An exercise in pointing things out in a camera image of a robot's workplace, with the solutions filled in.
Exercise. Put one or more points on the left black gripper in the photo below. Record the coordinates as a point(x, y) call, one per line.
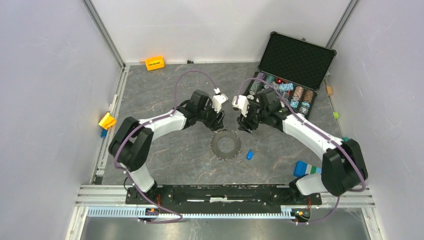
point(215, 123)

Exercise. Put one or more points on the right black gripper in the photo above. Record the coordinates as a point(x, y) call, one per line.
point(243, 121)

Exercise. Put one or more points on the large metal disc keyring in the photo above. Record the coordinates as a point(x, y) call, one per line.
point(225, 144)

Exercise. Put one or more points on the silver key blue tag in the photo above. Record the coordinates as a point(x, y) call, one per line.
point(249, 155)

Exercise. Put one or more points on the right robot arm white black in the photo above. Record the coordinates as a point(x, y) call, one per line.
point(343, 166)

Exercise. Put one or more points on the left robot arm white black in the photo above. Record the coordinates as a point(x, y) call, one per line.
point(131, 143)

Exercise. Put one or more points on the blue white green block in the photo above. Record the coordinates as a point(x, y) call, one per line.
point(302, 168)

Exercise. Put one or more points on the black poker chip case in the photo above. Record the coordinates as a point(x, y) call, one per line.
point(299, 62)

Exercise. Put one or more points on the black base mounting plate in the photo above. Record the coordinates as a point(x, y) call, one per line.
point(222, 198)

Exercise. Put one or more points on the orange plastic block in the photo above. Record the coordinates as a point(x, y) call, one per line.
point(154, 63)

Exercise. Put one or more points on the orange small cube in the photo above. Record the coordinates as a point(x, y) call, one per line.
point(329, 90)

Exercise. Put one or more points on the teal cube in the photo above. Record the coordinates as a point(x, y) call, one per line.
point(346, 139)

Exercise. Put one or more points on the yellow orange block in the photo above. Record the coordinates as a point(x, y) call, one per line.
point(107, 121)

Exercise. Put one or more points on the small blue block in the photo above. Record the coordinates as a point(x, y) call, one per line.
point(104, 133)

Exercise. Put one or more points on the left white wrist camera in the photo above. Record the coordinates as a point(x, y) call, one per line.
point(218, 100)

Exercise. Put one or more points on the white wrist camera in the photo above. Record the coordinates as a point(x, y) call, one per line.
point(218, 100)
point(241, 102)

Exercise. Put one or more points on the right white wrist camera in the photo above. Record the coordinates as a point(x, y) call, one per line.
point(241, 102)

